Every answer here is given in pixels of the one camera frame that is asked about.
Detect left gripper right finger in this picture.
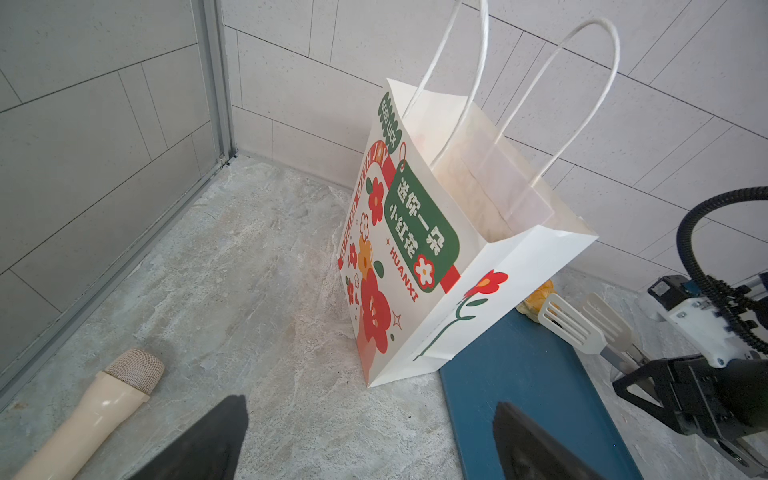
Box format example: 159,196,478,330
492,402,600,480

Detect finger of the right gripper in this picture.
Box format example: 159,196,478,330
612,359,681,432

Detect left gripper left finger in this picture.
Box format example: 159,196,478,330
131,395,249,479

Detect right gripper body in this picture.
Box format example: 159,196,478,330
659,356,767,440

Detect white slotted tongs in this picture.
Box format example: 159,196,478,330
537,293,650,374

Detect round flower bread top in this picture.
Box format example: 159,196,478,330
515,280,555,323

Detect white paper gift bag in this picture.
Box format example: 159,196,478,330
335,0,622,389

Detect teal tray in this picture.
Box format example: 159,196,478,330
439,310,641,479

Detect beige toy microphone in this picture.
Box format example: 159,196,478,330
15,349,165,479

